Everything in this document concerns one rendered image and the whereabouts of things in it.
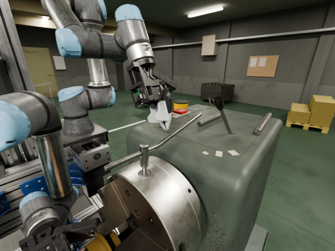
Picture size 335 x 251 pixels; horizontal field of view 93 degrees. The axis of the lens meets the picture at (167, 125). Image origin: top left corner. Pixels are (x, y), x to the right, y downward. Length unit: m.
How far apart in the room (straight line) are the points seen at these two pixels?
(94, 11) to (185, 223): 0.88
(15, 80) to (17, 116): 0.56
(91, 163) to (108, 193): 0.38
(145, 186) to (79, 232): 0.23
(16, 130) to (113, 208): 0.29
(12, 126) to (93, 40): 0.30
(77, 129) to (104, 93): 0.23
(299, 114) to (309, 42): 2.63
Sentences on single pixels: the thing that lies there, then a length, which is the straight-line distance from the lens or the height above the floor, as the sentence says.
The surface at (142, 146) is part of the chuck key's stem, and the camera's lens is 0.38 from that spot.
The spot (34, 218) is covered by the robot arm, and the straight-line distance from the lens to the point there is 0.61.
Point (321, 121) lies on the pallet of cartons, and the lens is 5.12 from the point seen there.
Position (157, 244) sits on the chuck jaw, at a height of 1.12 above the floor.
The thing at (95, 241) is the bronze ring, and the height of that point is 1.12.
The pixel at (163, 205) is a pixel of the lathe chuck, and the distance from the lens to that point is 0.40.
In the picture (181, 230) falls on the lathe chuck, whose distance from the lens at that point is 0.42.
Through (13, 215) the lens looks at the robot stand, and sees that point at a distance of 1.03.
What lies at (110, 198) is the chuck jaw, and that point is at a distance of 0.49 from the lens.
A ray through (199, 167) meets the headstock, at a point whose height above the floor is 1.23.
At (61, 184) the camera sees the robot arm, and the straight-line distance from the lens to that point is 0.73.
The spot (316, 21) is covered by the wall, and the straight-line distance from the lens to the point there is 6.93.
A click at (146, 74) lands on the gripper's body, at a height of 1.47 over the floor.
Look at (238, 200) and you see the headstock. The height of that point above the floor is 1.19.
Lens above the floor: 1.50
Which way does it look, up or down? 21 degrees down
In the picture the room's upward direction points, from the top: straight up
